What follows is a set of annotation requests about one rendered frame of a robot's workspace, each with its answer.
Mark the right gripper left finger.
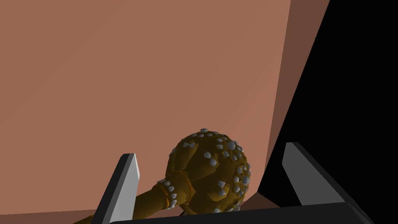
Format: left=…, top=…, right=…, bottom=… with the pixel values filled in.
left=92, top=152, right=140, bottom=224

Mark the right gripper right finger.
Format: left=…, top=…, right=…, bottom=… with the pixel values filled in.
left=281, top=142, right=356, bottom=207

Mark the golden studded ball door knob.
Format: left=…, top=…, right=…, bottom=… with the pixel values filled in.
left=73, top=128, right=251, bottom=224

